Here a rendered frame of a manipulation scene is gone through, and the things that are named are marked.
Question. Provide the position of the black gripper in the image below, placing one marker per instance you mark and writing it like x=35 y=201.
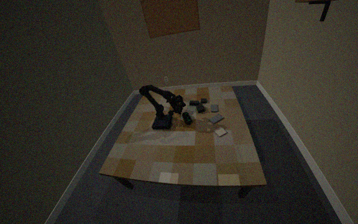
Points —
x=171 y=112

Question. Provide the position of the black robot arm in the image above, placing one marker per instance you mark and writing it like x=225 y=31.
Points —
x=169 y=96

